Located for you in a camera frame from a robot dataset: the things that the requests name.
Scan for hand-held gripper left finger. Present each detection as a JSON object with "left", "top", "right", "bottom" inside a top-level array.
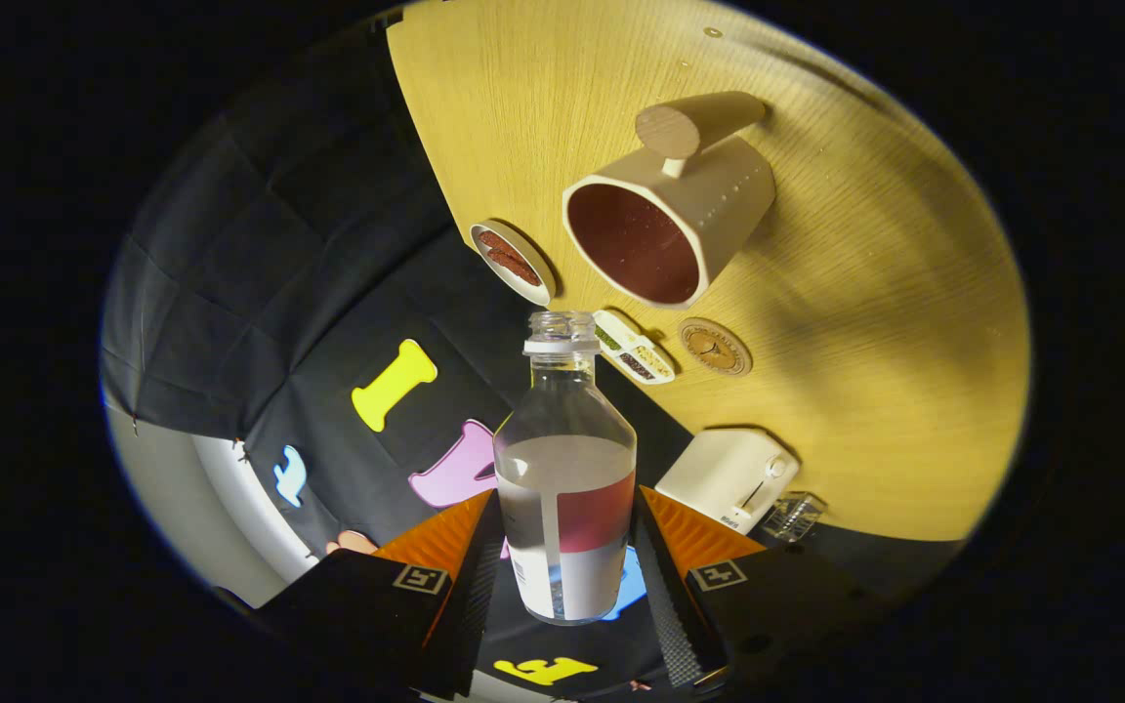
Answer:
[{"left": 255, "top": 491, "right": 512, "bottom": 700}]

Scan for clear juice bottle red label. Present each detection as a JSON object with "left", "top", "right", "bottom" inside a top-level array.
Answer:
[{"left": 492, "top": 310, "right": 639, "bottom": 627}]

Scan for beige cup wooden handle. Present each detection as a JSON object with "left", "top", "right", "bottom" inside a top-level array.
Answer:
[{"left": 562, "top": 91, "right": 777, "bottom": 310}]

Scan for white toaster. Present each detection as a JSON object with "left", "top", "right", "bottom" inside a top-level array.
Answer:
[{"left": 655, "top": 430, "right": 801, "bottom": 536}]

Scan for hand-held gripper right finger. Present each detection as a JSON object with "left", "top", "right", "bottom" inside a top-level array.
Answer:
[{"left": 631, "top": 487, "right": 883, "bottom": 690}]

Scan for round white plate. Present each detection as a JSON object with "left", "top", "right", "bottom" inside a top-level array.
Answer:
[{"left": 470, "top": 223, "right": 558, "bottom": 308}]

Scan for round brown coaster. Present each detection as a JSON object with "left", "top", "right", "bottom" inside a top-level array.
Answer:
[{"left": 677, "top": 317, "right": 753, "bottom": 378}]

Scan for wooden table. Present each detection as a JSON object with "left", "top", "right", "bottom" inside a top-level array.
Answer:
[{"left": 387, "top": 0, "right": 1030, "bottom": 543}]

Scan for clear plastic lid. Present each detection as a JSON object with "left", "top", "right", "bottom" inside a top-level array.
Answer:
[{"left": 763, "top": 492, "right": 827, "bottom": 544}]

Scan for white divided seasoning tray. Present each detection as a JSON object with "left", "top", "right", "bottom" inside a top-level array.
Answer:
[{"left": 592, "top": 310, "right": 676, "bottom": 386}]

